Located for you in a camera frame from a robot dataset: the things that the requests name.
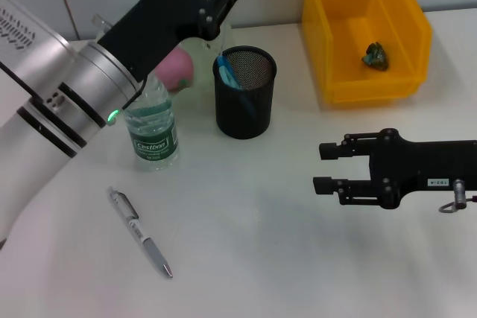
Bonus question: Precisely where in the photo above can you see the black mesh pen holder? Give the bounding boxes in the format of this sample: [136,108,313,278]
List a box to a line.
[212,45,278,141]

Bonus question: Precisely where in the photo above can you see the clear green-label water bottle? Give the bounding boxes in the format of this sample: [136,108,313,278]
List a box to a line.
[122,75,180,173]

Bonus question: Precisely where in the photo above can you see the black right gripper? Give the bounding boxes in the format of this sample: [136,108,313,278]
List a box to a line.
[312,128,477,210]

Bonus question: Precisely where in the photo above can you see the yellow plastic bin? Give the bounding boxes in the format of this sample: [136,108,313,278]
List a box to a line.
[300,0,434,106]

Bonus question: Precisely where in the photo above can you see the grey ballpoint pen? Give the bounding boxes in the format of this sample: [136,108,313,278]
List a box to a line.
[107,186,174,280]

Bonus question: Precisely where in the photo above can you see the pink peach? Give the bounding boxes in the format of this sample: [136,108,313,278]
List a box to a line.
[154,48,195,94]

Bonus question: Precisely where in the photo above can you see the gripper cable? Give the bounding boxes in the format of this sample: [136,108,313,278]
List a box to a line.
[92,15,149,110]
[438,179,477,214]

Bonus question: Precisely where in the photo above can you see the green plastic wrapper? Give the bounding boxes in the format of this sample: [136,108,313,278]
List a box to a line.
[360,41,391,72]

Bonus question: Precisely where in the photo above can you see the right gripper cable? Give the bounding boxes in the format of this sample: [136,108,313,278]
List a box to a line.
[438,179,477,214]

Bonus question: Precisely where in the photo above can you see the blue scissors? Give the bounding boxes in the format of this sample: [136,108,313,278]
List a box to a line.
[215,54,258,116]

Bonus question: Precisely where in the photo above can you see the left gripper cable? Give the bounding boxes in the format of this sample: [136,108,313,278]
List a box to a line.
[92,15,149,110]

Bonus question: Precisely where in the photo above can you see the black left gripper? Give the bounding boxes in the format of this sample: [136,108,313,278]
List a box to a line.
[95,0,247,83]

